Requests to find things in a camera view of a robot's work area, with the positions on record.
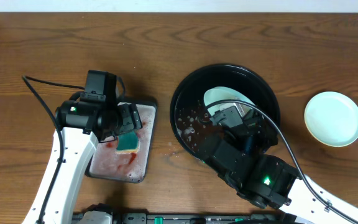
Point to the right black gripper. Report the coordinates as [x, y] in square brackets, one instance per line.
[252, 126]

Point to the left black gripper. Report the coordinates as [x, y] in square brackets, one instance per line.
[129, 118]

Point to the green scrubbing sponge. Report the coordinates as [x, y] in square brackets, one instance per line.
[128, 143]

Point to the mint plate with red streak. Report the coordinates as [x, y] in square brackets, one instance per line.
[332, 119]

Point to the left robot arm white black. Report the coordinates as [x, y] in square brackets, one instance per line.
[94, 115]

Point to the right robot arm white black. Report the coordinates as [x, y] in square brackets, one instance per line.
[268, 181]

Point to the black rectangular soapy tray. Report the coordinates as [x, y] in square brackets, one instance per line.
[110, 163]

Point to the round black serving tray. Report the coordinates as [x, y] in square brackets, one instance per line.
[190, 119]

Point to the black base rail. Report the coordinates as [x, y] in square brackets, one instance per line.
[144, 217]

